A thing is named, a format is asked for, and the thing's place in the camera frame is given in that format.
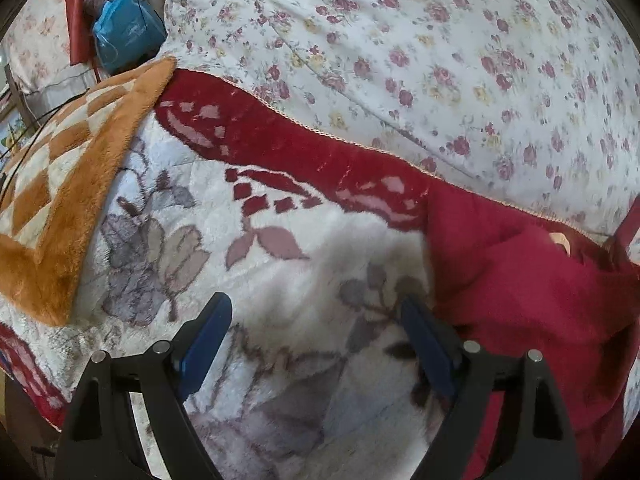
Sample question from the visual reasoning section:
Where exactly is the blue plastic bag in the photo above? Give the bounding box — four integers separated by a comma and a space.
92, 0, 168, 73

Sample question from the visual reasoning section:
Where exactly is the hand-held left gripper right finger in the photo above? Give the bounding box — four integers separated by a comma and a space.
400, 295, 583, 480

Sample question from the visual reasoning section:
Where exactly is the floral pillow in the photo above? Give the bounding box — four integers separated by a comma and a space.
0, 0, 97, 107

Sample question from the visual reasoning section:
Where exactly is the orange checkered plush blanket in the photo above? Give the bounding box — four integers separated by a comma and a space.
0, 56, 178, 327

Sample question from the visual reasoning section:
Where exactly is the black cable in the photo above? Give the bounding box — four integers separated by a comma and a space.
0, 94, 92, 211

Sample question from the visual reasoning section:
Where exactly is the white rose print quilt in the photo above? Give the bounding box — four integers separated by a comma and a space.
162, 0, 640, 241

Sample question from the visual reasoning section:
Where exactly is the red and white plush blanket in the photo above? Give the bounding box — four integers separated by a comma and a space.
0, 67, 640, 480

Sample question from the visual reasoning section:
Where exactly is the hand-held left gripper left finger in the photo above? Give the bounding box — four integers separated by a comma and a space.
52, 291, 234, 480

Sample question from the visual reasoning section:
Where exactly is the dark red knit garment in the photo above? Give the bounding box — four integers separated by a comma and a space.
425, 195, 640, 480

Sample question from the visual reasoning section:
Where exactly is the red cloth bag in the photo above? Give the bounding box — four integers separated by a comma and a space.
65, 0, 101, 66

